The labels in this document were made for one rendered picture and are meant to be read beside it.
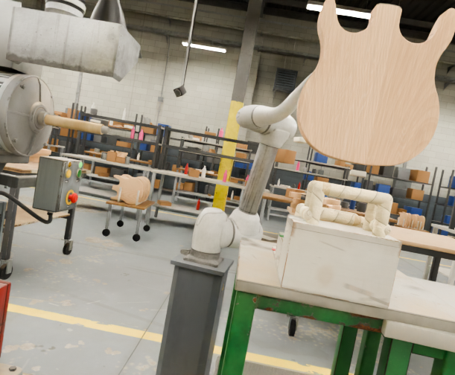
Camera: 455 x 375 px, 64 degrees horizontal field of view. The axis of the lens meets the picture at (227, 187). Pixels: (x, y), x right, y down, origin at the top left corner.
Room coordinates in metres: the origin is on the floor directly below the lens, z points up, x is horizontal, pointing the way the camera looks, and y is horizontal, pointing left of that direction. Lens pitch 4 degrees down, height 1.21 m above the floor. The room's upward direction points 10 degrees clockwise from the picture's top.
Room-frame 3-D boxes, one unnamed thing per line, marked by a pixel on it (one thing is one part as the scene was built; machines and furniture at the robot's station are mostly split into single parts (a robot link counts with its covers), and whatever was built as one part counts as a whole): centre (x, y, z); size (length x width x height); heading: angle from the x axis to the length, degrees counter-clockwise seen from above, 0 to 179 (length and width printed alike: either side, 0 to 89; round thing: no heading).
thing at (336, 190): (0.92, -0.31, 1.20); 0.20 x 0.03 x 0.03; 86
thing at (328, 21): (0.97, -0.19, 1.63); 0.07 x 0.04 x 0.09; 86
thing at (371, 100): (0.96, -0.32, 1.48); 0.35 x 0.04 x 0.40; 86
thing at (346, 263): (0.97, -0.32, 1.02); 0.27 x 0.15 x 0.17; 87
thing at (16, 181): (1.35, 0.73, 1.02); 0.19 x 0.04 x 0.04; 177
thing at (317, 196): (0.93, -0.23, 1.15); 0.03 x 0.03 x 0.09
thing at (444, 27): (0.95, -0.45, 1.64); 0.07 x 0.04 x 0.10; 86
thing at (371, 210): (1.00, -0.40, 1.15); 0.03 x 0.03 x 0.09
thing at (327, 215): (1.08, -0.32, 1.12); 0.20 x 0.03 x 0.03; 86
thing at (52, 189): (1.40, 0.72, 0.99); 0.24 x 0.21 x 0.26; 87
